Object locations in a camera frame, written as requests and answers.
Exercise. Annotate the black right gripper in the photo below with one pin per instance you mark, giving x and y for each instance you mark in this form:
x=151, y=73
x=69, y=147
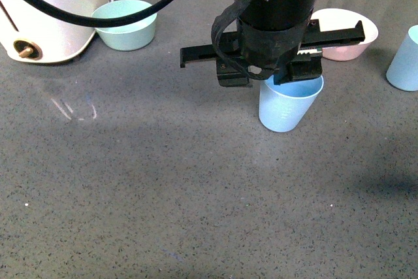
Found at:
x=287, y=56

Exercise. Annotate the light blue cup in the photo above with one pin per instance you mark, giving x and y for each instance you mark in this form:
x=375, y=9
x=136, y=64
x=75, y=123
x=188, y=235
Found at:
x=402, y=72
x=281, y=107

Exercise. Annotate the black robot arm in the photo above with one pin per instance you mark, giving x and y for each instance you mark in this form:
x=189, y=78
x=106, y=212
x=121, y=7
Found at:
x=263, y=15

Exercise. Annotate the mint green bowl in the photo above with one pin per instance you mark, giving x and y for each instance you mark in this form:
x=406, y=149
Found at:
x=127, y=37

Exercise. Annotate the white toaster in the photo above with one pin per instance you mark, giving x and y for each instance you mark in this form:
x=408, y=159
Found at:
x=29, y=35

